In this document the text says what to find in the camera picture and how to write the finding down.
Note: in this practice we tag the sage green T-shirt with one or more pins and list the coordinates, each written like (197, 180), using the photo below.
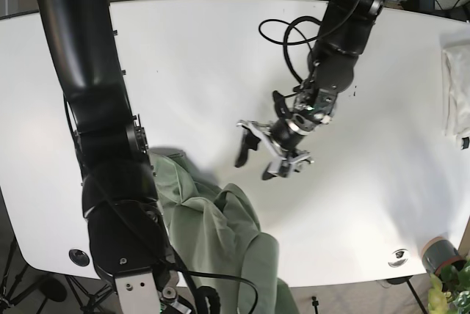
(216, 230)

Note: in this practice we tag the grey plant pot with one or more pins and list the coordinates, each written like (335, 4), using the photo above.
(438, 253)

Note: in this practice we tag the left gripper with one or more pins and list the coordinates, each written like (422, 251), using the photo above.
(310, 109)

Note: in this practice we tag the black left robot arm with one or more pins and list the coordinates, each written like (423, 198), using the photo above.
(343, 34)

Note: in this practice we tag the black table grommet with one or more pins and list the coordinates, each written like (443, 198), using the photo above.
(79, 257)

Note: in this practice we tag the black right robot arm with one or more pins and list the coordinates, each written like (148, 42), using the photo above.
(127, 234)

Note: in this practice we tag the silver table grommet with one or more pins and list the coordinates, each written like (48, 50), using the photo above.
(398, 258)

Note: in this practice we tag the green potted plant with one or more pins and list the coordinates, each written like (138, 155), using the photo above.
(449, 292)

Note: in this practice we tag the white printed T-shirt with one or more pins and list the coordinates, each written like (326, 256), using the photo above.
(455, 77)

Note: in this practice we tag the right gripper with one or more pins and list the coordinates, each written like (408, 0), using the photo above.
(138, 293)

